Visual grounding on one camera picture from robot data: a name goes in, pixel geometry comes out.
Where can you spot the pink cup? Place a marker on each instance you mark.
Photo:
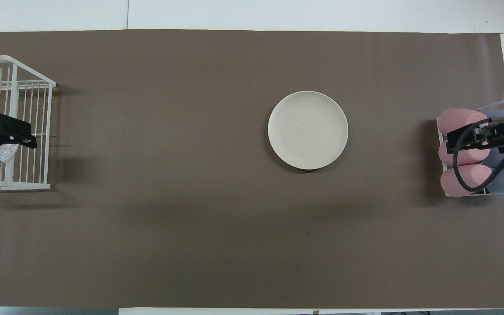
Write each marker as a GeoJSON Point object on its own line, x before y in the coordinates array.
{"type": "Point", "coordinates": [453, 118]}
{"type": "Point", "coordinates": [470, 157]}
{"type": "Point", "coordinates": [475, 175]}

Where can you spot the large brown table mat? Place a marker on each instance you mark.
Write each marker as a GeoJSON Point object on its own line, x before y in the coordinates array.
{"type": "Point", "coordinates": [190, 175]}

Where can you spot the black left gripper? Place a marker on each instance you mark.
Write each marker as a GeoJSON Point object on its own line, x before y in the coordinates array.
{"type": "Point", "coordinates": [9, 124]}

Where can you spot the clear acrylic cup rack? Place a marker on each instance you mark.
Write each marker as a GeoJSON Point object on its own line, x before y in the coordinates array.
{"type": "Point", "coordinates": [495, 107]}

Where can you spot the cream round plate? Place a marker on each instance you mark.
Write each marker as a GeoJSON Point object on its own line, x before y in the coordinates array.
{"type": "Point", "coordinates": [308, 130]}

